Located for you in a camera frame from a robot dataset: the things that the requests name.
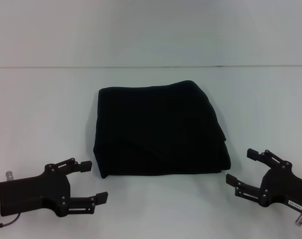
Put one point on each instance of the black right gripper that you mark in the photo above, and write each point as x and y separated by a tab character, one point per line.
285	189

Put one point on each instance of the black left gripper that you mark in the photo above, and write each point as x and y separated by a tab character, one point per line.
34	196

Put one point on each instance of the black shirt with FREE print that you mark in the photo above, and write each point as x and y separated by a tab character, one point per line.
161	129

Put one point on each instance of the silver right wrist connector plug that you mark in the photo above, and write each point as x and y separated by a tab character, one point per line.
301	217

